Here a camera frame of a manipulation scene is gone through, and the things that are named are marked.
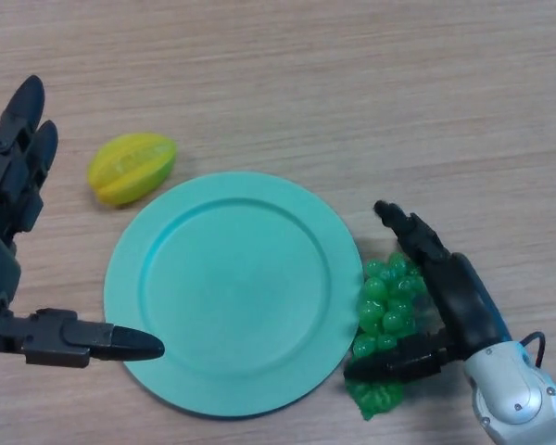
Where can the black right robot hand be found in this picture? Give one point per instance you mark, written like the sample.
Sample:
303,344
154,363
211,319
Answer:
463,301

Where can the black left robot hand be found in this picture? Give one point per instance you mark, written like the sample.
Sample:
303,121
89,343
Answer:
4,185

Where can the round green plate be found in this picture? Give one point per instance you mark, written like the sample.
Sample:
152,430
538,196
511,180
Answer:
236,296

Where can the yellow green starfruit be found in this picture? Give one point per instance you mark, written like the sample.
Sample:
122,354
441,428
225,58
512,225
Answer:
132,167

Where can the green grape bunch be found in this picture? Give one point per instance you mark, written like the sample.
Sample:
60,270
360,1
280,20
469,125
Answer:
382,296

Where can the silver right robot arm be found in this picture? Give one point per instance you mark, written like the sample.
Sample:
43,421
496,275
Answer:
514,389

